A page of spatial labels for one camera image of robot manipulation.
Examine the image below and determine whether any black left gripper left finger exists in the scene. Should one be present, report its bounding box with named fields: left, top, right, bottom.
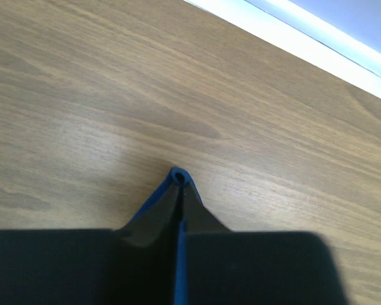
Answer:
left=0, top=184, right=180, bottom=304

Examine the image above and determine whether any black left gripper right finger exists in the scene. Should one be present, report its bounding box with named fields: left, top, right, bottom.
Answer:
left=180, top=183, right=348, bottom=304

